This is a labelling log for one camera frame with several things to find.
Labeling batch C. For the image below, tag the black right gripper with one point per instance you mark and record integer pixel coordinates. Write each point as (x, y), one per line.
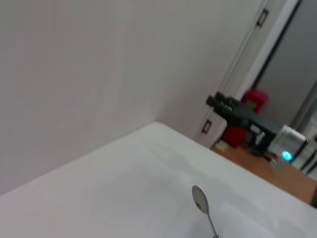
(247, 119)

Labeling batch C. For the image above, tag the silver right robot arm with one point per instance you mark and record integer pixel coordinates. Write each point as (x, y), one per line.
(289, 141)

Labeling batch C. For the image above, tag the black door hinge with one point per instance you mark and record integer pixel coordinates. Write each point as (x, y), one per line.
(207, 126)
(263, 17)

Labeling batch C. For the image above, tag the white door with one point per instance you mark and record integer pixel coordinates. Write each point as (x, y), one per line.
(235, 74)

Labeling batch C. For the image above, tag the pale yellow small packet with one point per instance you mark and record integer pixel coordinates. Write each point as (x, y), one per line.
(221, 145)

